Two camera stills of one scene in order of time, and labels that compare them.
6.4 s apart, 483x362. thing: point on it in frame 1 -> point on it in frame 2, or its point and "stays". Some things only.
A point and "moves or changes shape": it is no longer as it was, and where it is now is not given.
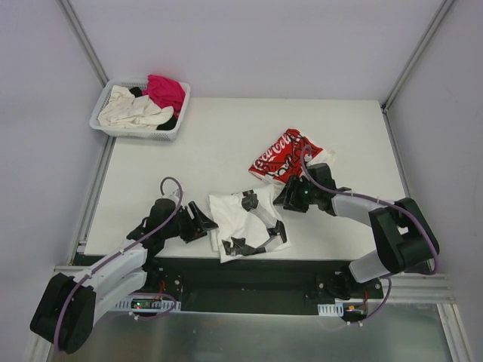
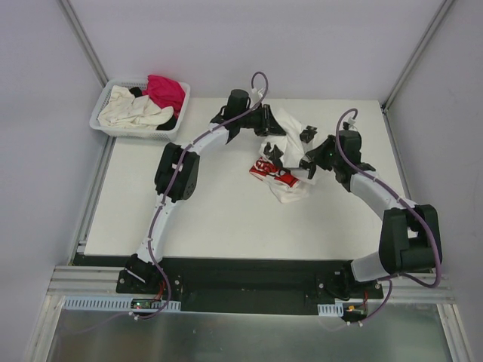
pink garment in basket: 165,93 stays
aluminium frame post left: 82,39 stays
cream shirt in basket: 124,109 stays
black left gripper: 189,223 -> 272,123
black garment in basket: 136,91 stays
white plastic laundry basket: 147,133 stays
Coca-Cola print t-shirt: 282,159 moves or changes shape
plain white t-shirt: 247,223 -> 291,142
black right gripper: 291,194 -> 311,157
